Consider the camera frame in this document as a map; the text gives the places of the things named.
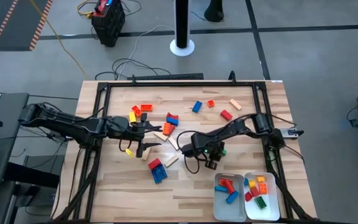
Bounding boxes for black round stand base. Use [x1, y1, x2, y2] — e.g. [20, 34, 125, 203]
[203, 0, 226, 24]

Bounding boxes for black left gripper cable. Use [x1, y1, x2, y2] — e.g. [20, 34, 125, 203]
[118, 116, 164, 153]

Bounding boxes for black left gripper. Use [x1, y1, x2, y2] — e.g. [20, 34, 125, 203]
[109, 112, 163, 159]

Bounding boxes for plain wooden rectangular block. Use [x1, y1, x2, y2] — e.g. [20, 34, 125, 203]
[154, 131, 169, 142]
[141, 147, 152, 162]
[229, 98, 242, 111]
[168, 136, 180, 151]
[163, 154, 180, 168]

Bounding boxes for black power strip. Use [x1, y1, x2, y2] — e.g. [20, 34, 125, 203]
[126, 72, 205, 82]

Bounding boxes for blue rectangular toy brick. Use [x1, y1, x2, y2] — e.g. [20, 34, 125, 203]
[225, 190, 239, 205]
[191, 100, 203, 114]

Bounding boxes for white floor cable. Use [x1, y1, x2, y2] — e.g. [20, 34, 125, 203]
[116, 24, 176, 78]

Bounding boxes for blue large square brick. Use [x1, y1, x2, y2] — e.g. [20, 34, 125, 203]
[150, 164, 168, 185]

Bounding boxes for black floor cable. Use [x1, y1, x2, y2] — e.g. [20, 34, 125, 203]
[94, 57, 172, 82]

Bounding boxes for black pole white base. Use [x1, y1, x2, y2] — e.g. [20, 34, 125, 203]
[169, 0, 196, 58]

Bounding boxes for red rectangular toy block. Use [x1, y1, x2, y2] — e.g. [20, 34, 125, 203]
[147, 157, 163, 170]
[219, 110, 233, 122]

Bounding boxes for grey arm base box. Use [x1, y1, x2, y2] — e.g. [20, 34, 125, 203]
[283, 128, 305, 139]

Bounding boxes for white plastic bin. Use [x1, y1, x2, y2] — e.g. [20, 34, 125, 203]
[242, 172, 281, 222]
[212, 172, 247, 223]

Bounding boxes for black mat striped edges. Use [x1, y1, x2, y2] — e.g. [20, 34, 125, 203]
[0, 0, 55, 52]

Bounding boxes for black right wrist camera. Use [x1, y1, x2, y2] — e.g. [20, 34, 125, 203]
[204, 159, 221, 170]

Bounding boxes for green square toy brick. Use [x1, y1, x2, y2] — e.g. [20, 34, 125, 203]
[254, 196, 267, 209]

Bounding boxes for black side desk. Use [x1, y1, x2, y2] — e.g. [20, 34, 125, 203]
[0, 92, 30, 187]

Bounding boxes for black metal table frame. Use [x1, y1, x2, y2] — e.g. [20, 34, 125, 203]
[52, 79, 318, 224]

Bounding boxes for yellow extension cable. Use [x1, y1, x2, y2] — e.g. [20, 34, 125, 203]
[29, 0, 94, 80]

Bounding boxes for black crate red handle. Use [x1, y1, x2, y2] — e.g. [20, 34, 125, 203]
[91, 0, 126, 48]

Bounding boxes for red cylinder block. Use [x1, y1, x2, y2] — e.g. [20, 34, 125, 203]
[224, 179, 236, 194]

